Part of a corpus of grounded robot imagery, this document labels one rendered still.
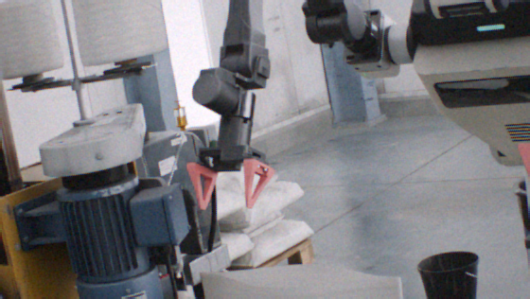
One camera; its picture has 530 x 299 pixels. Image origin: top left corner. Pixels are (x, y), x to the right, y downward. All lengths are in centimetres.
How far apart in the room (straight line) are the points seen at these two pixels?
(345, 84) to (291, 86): 86
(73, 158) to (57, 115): 582
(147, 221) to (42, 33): 48
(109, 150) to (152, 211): 13
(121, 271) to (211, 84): 35
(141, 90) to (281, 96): 224
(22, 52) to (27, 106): 532
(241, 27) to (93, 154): 35
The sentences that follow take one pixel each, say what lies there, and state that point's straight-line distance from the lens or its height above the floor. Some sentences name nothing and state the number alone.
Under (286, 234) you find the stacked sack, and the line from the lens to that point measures 552.
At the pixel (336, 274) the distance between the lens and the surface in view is 196.
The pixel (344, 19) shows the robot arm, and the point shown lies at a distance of 198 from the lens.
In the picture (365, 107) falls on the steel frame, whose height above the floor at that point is 19.
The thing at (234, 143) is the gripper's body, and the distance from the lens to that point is 167.
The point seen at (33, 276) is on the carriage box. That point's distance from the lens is 179.
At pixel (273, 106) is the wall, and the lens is 976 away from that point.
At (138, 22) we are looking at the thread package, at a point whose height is 159.
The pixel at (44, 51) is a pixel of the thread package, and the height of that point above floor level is 157.
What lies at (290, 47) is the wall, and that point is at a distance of 1011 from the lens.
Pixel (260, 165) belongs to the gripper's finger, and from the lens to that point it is 164.
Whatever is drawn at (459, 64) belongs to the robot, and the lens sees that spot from 204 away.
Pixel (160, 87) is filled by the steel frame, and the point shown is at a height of 98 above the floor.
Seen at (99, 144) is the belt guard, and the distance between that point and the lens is 162.
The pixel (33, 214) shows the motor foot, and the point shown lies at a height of 130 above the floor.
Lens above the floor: 161
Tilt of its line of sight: 9 degrees down
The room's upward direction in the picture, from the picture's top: 10 degrees counter-clockwise
